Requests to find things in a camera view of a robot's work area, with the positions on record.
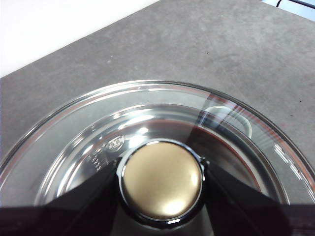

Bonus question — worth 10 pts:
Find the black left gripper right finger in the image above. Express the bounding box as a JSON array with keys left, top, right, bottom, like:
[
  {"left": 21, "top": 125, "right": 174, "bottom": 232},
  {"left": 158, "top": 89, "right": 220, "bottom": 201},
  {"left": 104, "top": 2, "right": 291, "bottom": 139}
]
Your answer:
[{"left": 203, "top": 161, "right": 315, "bottom": 236}]

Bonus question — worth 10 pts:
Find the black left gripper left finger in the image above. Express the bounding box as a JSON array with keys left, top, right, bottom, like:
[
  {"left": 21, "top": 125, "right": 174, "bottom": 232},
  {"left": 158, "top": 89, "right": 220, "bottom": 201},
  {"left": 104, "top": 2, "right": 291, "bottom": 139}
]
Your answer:
[{"left": 0, "top": 167, "right": 122, "bottom": 236}]

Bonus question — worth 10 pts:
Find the glass lid with green knob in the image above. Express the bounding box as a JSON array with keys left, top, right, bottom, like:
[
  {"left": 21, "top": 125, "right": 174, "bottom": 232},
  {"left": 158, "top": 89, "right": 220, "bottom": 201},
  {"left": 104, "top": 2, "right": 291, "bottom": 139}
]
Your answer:
[{"left": 0, "top": 79, "right": 315, "bottom": 236}]

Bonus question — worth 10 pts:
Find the pale green electric cooking pot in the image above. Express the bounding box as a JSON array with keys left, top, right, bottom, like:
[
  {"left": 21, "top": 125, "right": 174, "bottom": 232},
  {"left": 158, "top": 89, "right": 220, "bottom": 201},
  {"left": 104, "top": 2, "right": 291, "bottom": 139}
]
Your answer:
[{"left": 81, "top": 104, "right": 254, "bottom": 222}]

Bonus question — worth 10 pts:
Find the black cable behind table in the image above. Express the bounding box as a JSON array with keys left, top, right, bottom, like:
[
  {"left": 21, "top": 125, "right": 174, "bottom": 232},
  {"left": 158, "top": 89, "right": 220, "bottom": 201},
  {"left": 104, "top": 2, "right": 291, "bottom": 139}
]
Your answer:
[{"left": 275, "top": 0, "right": 315, "bottom": 10}]

